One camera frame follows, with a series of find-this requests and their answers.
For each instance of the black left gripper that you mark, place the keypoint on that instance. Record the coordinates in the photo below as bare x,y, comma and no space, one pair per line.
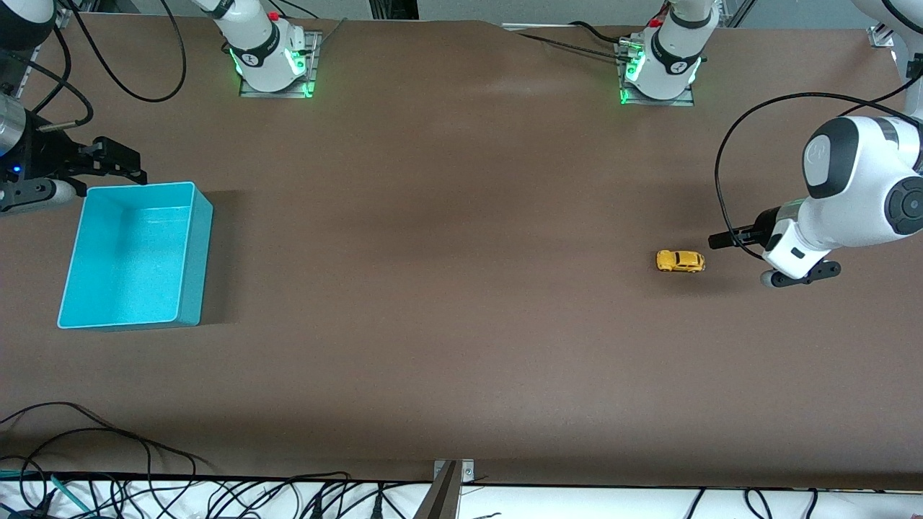
763,226

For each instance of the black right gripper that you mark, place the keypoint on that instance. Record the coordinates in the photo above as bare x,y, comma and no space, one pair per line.
45,158

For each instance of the yellow beetle toy car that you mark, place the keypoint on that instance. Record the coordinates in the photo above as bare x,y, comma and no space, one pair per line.
680,261

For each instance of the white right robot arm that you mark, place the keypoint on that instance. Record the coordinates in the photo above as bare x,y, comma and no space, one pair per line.
259,50

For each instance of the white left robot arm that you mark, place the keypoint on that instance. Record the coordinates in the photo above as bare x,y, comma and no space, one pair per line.
858,180

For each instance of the teal plastic bin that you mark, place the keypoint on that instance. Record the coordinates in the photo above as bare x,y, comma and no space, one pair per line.
130,267

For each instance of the aluminium profile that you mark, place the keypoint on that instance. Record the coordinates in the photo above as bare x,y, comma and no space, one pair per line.
881,36

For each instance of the black panel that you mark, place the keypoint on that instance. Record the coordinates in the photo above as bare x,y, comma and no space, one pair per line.
393,9

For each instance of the black power plug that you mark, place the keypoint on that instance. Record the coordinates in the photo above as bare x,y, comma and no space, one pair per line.
316,507
377,504

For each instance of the grey metal bar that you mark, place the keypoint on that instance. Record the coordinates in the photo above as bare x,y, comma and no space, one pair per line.
441,501

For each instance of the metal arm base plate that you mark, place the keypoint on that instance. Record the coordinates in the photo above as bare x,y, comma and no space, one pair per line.
685,101
249,91

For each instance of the metal table bracket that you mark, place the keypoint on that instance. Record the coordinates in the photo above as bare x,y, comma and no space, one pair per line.
467,470

